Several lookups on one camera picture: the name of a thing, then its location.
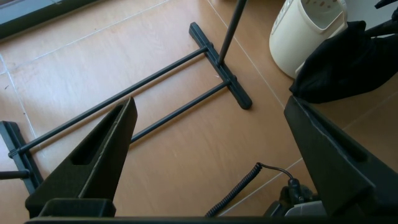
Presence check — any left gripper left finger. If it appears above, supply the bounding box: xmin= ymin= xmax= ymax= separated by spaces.
xmin=25 ymin=96 xmax=138 ymax=218

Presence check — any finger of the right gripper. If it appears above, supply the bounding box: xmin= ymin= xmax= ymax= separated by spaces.
xmin=374 ymin=0 xmax=398 ymax=9
xmin=365 ymin=19 xmax=398 ymax=38

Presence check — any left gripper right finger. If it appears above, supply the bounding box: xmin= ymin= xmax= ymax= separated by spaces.
xmin=284 ymin=95 xmax=398 ymax=218

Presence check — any black garment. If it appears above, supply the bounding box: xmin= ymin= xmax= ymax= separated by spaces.
xmin=289 ymin=20 xmax=398 ymax=104

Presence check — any white laundry basket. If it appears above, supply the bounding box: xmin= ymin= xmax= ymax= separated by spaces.
xmin=269 ymin=0 xmax=348 ymax=79

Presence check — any black clothes rack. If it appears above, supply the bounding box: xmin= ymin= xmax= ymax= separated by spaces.
xmin=0 ymin=0 xmax=253 ymax=195

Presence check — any window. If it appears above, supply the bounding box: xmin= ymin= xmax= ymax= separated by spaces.
xmin=0 ymin=0 xmax=97 ymax=40

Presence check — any black coiled cable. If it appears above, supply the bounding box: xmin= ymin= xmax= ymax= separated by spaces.
xmin=205 ymin=162 xmax=295 ymax=218

